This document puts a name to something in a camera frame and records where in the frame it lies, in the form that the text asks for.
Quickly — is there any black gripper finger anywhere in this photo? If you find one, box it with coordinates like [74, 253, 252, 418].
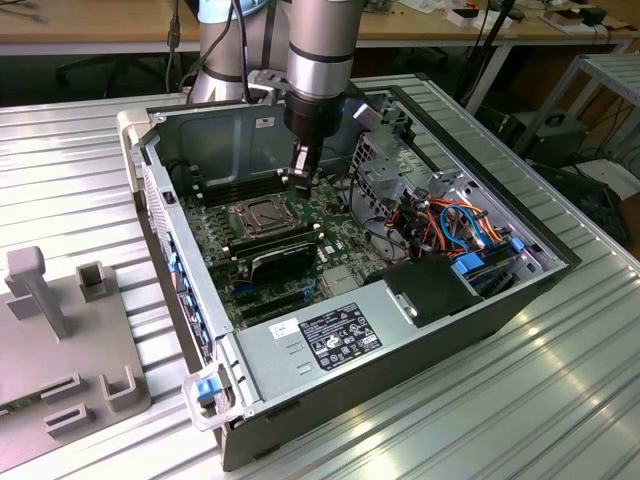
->
[282, 143, 314, 202]
[307, 144, 324, 189]

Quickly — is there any silver CPU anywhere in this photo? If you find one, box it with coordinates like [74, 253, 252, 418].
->
[247, 204, 286, 229]

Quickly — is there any metal socket cover frame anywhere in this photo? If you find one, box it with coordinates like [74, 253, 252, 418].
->
[234, 197, 302, 239]

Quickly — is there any metal CPU socket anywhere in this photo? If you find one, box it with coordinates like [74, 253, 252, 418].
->
[232, 196, 305, 240]

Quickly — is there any black RAM slot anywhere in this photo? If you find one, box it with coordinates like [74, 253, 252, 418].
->
[230, 231, 324, 254]
[193, 172, 285, 196]
[228, 227, 322, 250]
[191, 168, 281, 191]
[227, 223, 321, 246]
[197, 181, 287, 206]
[195, 177, 287, 201]

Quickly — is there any black expansion slot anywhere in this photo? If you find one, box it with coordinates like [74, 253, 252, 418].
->
[238, 292, 307, 321]

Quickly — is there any graphics card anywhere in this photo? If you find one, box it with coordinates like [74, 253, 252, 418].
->
[248, 241, 320, 285]

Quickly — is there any green motherboard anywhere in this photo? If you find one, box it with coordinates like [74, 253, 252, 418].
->
[177, 167, 416, 331]

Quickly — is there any silver finned heat sink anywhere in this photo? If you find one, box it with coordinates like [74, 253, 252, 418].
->
[321, 266, 362, 297]

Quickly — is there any black plastic shroud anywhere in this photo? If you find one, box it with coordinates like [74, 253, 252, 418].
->
[362, 252, 484, 329]

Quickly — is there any hard disk in blue carrier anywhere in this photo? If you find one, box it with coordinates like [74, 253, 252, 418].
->
[451, 244, 531, 301]

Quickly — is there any grey power supply unit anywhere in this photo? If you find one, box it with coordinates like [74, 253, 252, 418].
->
[234, 279, 419, 404]

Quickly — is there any blue case latch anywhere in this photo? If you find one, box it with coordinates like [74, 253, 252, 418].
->
[196, 378, 222, 404]

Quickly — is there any open PC case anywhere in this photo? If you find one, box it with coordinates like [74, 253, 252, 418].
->
[115, 73, 584, 474]

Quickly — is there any black equipment box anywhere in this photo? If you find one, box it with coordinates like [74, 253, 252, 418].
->
[527, 112, 591, 169]

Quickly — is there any grey parts rack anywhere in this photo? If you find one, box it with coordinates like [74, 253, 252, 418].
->
[0, 244, 151, 474]

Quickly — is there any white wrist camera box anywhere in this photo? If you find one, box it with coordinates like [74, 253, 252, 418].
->
[351, 101, 382, 127]

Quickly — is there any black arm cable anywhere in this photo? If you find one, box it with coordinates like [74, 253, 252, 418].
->
[202, 0, 279, 104]

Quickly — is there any orange wire bundle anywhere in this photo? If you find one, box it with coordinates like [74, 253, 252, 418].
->
[389, 197, 506, 261]

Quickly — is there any blue data wire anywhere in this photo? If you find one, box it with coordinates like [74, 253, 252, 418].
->
[438, 202, 502, 259]

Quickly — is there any grey cable with plug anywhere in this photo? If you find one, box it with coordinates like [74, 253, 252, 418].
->
[163, 0, 182, 96]

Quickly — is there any silver metal shelf frame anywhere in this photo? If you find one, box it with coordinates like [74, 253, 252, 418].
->
[514, 52, 640, 166]

